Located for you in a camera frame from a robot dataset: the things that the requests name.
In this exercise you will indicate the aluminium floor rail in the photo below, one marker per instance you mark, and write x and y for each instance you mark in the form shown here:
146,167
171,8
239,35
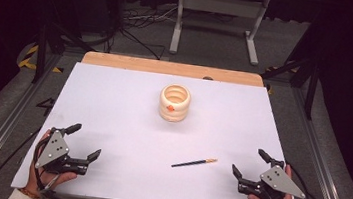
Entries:
321,163
0,126

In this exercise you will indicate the cream ribbed pen holder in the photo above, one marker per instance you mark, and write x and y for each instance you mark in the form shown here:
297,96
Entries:
174,107

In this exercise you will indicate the dark pencil with gold end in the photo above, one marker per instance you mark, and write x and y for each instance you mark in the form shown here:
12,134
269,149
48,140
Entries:
190,163

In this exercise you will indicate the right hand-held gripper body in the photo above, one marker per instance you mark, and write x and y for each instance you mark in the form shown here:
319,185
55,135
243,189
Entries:
277,182

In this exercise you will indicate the white metal stand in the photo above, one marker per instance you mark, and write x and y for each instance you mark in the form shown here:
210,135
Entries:
220,4

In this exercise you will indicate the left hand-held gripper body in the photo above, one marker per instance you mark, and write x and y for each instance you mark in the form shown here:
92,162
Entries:
58,148

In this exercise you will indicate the black tripod stand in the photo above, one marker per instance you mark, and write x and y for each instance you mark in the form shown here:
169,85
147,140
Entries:
308,72
49,38

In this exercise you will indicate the person's left hand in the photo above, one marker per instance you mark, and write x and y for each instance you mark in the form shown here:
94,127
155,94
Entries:
38,179

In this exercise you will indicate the black device with red light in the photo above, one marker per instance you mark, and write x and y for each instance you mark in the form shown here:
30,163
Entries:
111,1

